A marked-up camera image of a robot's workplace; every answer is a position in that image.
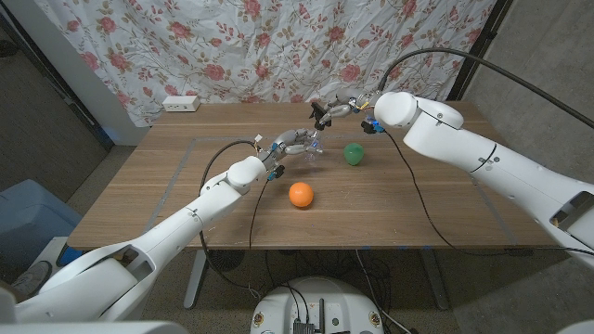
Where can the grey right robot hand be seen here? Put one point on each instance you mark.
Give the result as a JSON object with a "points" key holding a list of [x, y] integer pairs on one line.
{"points": [[341, 110]]}

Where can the blue grey storage bin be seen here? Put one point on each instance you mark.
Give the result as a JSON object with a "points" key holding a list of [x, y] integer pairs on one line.
{"points": [[32, 218]]}

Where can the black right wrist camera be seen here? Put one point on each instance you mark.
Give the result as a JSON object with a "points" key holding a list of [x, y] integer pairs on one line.
{"points": [[370, 127]]}

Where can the clear spray bottle body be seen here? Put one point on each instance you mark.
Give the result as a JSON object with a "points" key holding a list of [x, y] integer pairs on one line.
{"points": [[313, 158]]}

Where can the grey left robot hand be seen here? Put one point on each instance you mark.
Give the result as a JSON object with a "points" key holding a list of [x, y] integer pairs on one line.
{"points": [[287, 137]]}

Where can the green ball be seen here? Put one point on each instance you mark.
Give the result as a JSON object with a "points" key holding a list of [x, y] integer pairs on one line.
{"points": [[353, 154]]}

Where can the white robot torso base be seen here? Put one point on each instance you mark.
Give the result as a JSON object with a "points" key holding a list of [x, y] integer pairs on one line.
{"points": [[334, 301]]}

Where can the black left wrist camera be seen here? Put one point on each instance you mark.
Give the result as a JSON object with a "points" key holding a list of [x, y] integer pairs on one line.
{"points": [[277, 173]]}

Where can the white room pillar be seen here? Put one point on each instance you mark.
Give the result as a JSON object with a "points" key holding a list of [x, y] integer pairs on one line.
{"points": [[79, 74]]}

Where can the black round floor object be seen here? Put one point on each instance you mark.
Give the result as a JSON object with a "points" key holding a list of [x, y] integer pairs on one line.
{"points": [[225, 260]]}

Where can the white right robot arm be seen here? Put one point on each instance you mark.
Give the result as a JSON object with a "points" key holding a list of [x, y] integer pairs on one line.
{"points": [[501, 158]]}

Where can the white power strip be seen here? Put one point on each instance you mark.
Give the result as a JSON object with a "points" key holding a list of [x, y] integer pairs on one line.
{"points": [[181, 103]]}

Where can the blue floor pad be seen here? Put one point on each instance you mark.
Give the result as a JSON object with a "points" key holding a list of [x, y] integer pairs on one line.
{"points": [[67, 255]]}

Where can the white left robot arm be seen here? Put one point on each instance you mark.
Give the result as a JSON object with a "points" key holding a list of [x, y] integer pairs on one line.
{"points": [[139, 250]]}

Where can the orange ball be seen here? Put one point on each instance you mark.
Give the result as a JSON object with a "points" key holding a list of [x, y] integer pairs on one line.
{"points": [[301, 194]]}

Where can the black spray nozzle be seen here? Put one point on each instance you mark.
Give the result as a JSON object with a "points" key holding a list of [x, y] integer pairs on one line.
{"points": [[318, 113]]}

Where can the floral rose print backdrop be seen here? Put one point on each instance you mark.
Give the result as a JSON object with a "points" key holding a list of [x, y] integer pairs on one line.
{"points": [[260, 46]]}

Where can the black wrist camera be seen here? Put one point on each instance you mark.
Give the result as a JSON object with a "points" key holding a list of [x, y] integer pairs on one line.
{"points": [[277, 173], [370, 127]]}

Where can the grey shoe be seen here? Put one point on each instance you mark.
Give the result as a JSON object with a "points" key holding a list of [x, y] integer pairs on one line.
{"points": [[32, 278]]}

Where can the black backdrop stand pole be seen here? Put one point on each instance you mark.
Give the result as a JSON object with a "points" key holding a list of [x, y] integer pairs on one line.
{"points": [[480, 42]]}

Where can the white table leg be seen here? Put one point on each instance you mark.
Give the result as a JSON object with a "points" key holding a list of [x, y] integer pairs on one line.
{"points": [[195, 278], [436, 283]]}

